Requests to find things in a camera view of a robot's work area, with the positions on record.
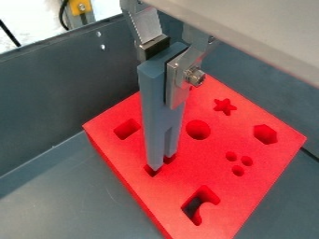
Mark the red shape-sorting board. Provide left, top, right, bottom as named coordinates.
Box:
left=84, top=78, right=307, bottom=239

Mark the yellow bracket on post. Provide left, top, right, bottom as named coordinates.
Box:
left=58, top=0, right=97, bottom=31

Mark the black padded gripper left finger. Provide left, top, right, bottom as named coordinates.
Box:
left=120, top=0, right=169, bottom=62

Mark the black cable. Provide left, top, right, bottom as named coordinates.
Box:
left=0, top=19, right=22, bottom=49

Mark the blue double-square peg object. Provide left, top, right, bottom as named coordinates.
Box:
left=137, top=42, right=187, bottom=171

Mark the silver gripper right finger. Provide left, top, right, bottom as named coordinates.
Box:
left=165, top=24, right=220, bottom=109

